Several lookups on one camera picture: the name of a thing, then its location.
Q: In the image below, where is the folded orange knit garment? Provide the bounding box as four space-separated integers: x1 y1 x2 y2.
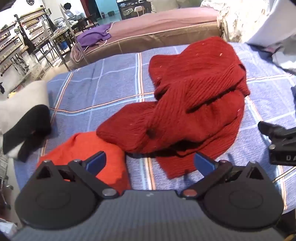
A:
37 132 131 193

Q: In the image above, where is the floral cream blanket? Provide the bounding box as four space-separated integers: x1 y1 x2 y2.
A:
201 0 274 42

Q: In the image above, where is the black metal chair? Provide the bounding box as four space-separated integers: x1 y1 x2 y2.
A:
72 14 98 33

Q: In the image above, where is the dark tv cabinet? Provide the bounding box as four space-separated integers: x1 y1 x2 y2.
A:
116 0 152 20

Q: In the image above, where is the brown mattress with pink cover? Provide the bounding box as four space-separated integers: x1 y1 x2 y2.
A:
70 7 222 68

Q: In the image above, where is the dark red knit sweater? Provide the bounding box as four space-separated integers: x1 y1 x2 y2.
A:
96 37 250 179

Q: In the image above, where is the purple cloth on mattress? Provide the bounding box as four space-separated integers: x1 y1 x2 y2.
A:
77 23 113 48

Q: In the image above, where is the metal display rack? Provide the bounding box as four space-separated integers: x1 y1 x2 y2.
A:
1 5 65 76

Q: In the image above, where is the black and white folded garment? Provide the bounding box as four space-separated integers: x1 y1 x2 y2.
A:
1 80 52 162

